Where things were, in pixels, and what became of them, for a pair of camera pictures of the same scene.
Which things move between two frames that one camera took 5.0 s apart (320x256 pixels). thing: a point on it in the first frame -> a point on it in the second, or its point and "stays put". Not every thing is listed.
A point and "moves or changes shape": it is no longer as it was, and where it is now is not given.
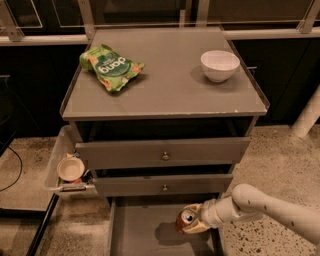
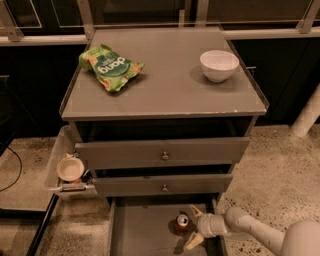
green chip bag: (111, 69) stays put
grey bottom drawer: (146, 226) stays put
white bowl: (219, 65) stays put
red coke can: (185, 217) moves or changes shape
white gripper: (208, 213) -> (207, 224)
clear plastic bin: (67, 170) stays put
